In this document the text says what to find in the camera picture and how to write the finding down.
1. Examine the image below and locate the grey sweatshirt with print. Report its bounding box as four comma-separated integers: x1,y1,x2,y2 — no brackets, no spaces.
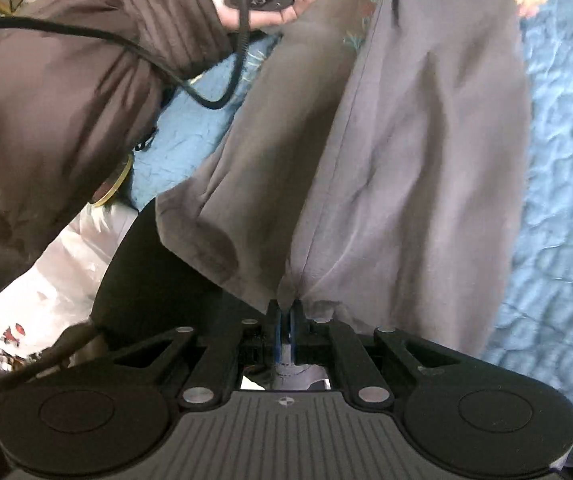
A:
155,0,531,356

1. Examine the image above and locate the blue floral quilt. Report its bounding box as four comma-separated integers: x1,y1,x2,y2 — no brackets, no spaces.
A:
129,0,573,402

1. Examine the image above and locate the brown jacket sleeve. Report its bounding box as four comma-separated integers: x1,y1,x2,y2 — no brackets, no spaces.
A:
0,0,232,292

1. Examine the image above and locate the black cable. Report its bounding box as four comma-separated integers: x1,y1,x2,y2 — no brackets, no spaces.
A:
0,0,253,111

